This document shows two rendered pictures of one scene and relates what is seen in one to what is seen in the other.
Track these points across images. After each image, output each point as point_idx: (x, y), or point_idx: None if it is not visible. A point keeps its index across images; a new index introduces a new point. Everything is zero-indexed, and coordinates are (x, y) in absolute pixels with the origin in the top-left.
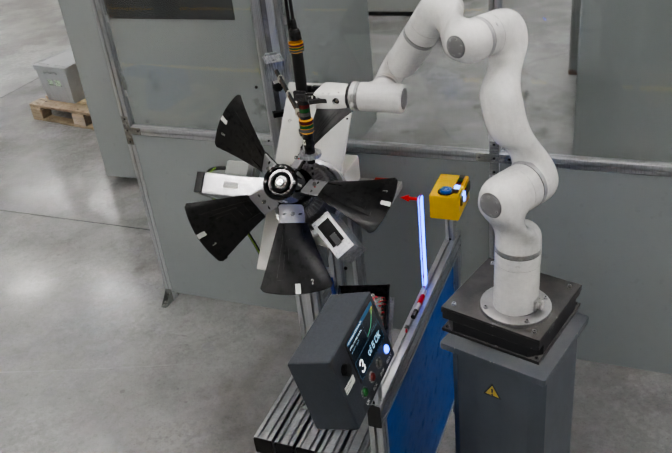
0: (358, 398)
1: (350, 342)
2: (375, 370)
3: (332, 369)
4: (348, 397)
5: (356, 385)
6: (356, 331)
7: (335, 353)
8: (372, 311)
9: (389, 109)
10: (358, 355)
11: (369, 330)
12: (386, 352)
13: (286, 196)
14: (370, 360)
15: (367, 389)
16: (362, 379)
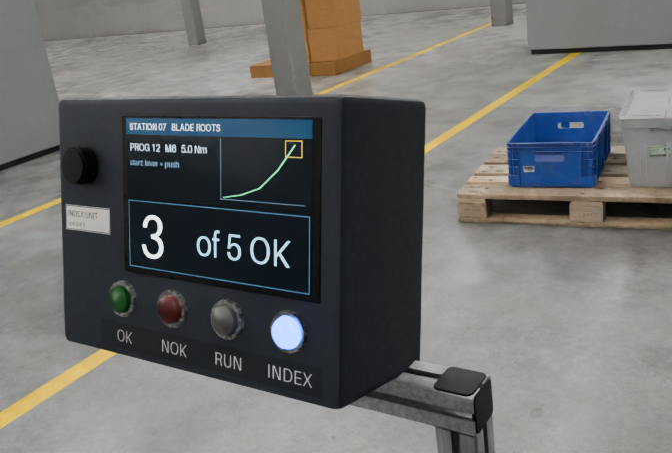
0: (97, 282)
1: (142, 131)
2: (201, 317)
3: (59, 123)
4: (68, 236)
5: (107, 249)
6: (182, 132)
7: (84, 100)
8: (298, 160)
9: None
10: (153, 196)
11: (243, 193)
12: (272, 336)
13: None
14: (193, 267)
15: (118, 296)
16: (132, 264)
